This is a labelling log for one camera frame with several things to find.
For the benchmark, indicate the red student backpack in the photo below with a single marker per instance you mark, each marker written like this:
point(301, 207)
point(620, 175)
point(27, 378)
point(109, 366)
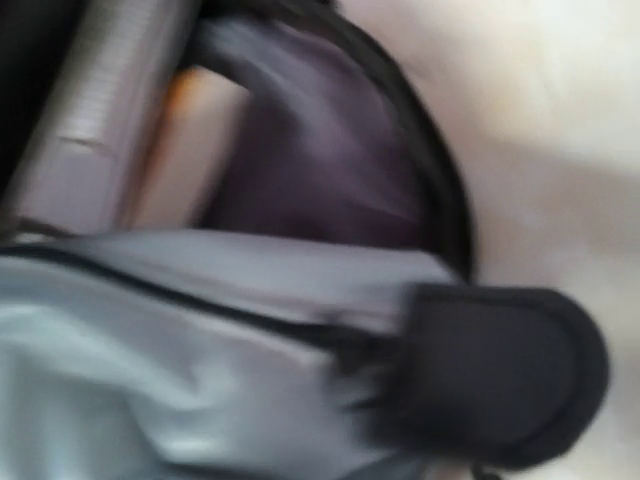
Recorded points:
point(282, 118)

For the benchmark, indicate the grey fabric pouch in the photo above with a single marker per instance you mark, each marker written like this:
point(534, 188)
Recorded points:
point(194, 355)

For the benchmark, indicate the white large book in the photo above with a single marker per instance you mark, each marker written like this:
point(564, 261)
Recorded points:
point(84, 152)

